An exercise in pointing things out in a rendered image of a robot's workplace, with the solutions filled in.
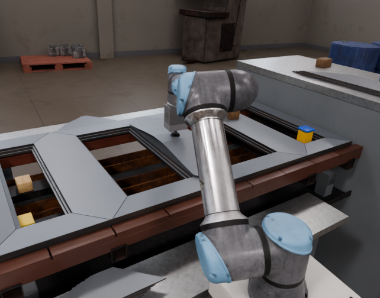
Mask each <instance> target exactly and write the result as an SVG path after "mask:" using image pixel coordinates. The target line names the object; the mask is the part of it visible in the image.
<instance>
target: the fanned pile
mask: <svg viewBox="0 0 380 298"><path fill-rule="evenodd" d="M165 279H166V278H165V277H159V276H154V275H150V274H144V273H139V272H136V271H130V270H125V269H121V268H115V267H111V268H108V269H106V270H104V271H101V272H98V273H96V274H94V275H92V276H89V278H86V279H85V281H82V282H81V283H79V284H77V285H76V287H73V288H72V290H71V291H69V292H68V293H67V294H64V295H63V296H61V297H59V298H139V297H141V296H143V294H144V293H146V292H147V291H148V290H150V289H151V287H153V286H155V284H157V283H158V282H160V281H163V280H165Z"/></svg>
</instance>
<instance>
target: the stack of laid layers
mask: <svg viewBox="0 0 380 298"><path fill-rule="evenodd" d="M246 110H248V111H250V112H253V113H254V114H256V115H259V116H261V117H263V118H266V119H268V120H270V121H272V122H275V123H277V124H279V125H281V126H283V127H285V128H288V129H290V130H293V131H295V132H297V133H298V130H299V129H298V127H299V126H297V125H294V124H292V123H290V122H288V121H285V120H283V119H280V118H278V117H276V116H273V115H271V114H269V113H267V112H264V111H262V110H260V109H257V108H255V107H253V106H248V107H247V108H245V109H243V110H241V111H246ZM224 130H225V132H227V133H229V134H231V135H232V136H234V137H236V138H238V139H240V140H241V141H243V142H245V143H246V144H248V145H251V146H252V147H254V148H256V149H257V150H259V151H261V152H263V153H265V154H271V153H275V152H277V151H275V150H273V149H271V148H269V147H267V146H265V145H263V144H261V143H260V142H258V141H256V140H254V139H252V138H250V137H248V136H246V135H244V134H242V133H241V132H239V131H237V130H235V129H233V128H232V127H230V126H228V125H226V124H224ZM127 133H129V134H130V135H132V136H133V137H134V138H135V139H136V140H137V141H139V142H140V143H141V144H142V145H144V146H145V147H146V148H147V149H148V150H149V151H151V152H152V153H153V154H154V155H155V156H156V157H157V158H159V159H160V160H161V161H163V162H164V163H165V164H166V165H167V166H168V167H170V168H171V169H172V170H173V171H174V172H175V173H176V174H178V175H179V176H180V177H181V178H183V179H187V178H190V177H199V176H194V175H193V174H192V173H191V172H190V171H189V170H188V169H187V168H186V167H185V166H184V165H183V164H182V163H181V162H180V161H179V160H178V159H177V158H176V157H175V156H174V155H173V154H172V153H171V152H170V151H169V150H168V149H167V148H166V147H165V146H164V145H163V144H162V143H161V142H160V141H159V140H158V139H156V138H155V137H154V136H152V135H150V134H148V133H146V132H144V131H142V130H140V129H137V128H135V127H134V126H132V125H130V126H128V127H122V128H116V129H109V130H105V131H100V132H93V133H89V134H83V135H76V136H77V137H78V138H79V140H80V141H81V142H85V141H90V140H97V139H100V138H106V137H112V136H116V135H121V134H127ZM321 138H325V137H322V136H320V135H318V134H315V133H313V137H312V140H319V139H321ZM350 145H352V141H351V142H347V143H344V144H341V145H338V146H335V147H332V148H329V149H326V150H323V151H320V152H317V153H314V154H310V155H307V156H305V157H301V158H298V159H296V160H292V161H289V162H287V163H283V164H280V165H277V166H274V167H271V168H268V169H265V170H262V171H259V172H256V173H252V174H249V175H247V176H243V177H240V178H238V179H234V183H235V184H237V183H240V182H243V181H246V180H249V179H252V178H255V177H258V176H261V175H264V174H267V173H270V172H273V171H276V170H279V169H282V168H284V167H288V166H291V165H293V164H297V163H300V162H302V161H305V160H309V159H311V158H314V157H318V156H321V155H323V154H327V153H330V152H332V151H336V150H338V149H341V148H344V147H347V146H350ZM29 152H32V153H33V155H34V157H35V159H36V161H37V163H38V165H39V166H40V168H41V170H42V172H43V174H44V176H45V178H46V180H47V182H48V184H49V186H50V188H51V190H52V192H53V193H54V195H55V197H56V199H57V201H58V203H59V205H60V207H61V209H62V211H63V213H64V214H68V213H72V211H71V210H70V208H69V206H68V205H67V203H66V201H65V199H64V197H63V196H62V194H61V192H60V190H59V188H58V186H57V185H56V183H55V181H54V180H53V178H52V176H51V174H50V172H49V170H48V169H47V167H46V165H45V163H44V161H43V159H42V158H41V156H40V155H39V153H38V151H37V149H36V147H35V145H34V144H28V145H22V146H18V147H12V148H6V149H1V150H0V158H2V157H8V156H14V155H18V154H24V153H29ZM0 178H1V181H2V185H3V187H4V191H5V194H6V197H7V201H8V204H9V208H10V211H11V214H12V218H13V220H14V224H15V227H16V229H18V228H21V226H20V223H19V220H18V217H17V214H16V211H15V208H14V205H13V202H12V199H11V195H10V193H9V190H8V186H7V183H6V181H5V177H4V174H3V171H2V168H1V165H0ZM198 196H202V194H201V191H198V192H195V193H191V194H188V195H185V196H182V197H179V198H176V199H173V200H170V201H167V202H164V203H160V204H158V205H154V206H151V207H149V208H145V209H142V210H139V211H137V212H133V213H129V214H127V215H124V216H120V217H118V218H115V219H112V220H109V221H106V222H103V223H99V224H96V225H93V226H90V227H87V228H84V229H81V230H78V231H75V232H72V233H69V234H66V235H62V236H60V237H57V238H53V239H50V240H48V241H44V242H41V243H38V244H35V245H32V246H29V247H26V248H23V249H20V250H17V251H14V252H11V253H7V254H4V255H1V256H0V263H3V262H5V261H8V260H11V259H14V258H17V257H20V256H23V255H26V254H29V253H32V252H35V251H38V250H42V249H44V248H47V249H49V247H51V246H53V245H56V244H59V243H61V242H65V241H68V240H70V239H74V238H77V237H80V236H82V235H86V234H89V233H91V232H95V231H98V230H100V229H104V228H107V227H109V226H110V227H111V228H112V226H113V225H115V224H118V223H121V222H124V221H127V220H130V219H133V218H136V217H139V216H142V215H145V214H148V213H151V212H154V211H157V210H160V209H164V208H166V207H169V206H172V205H175V204H177V203H181V202H184V201H186V200H189V199H193V198H195V197H198Z"/></svg>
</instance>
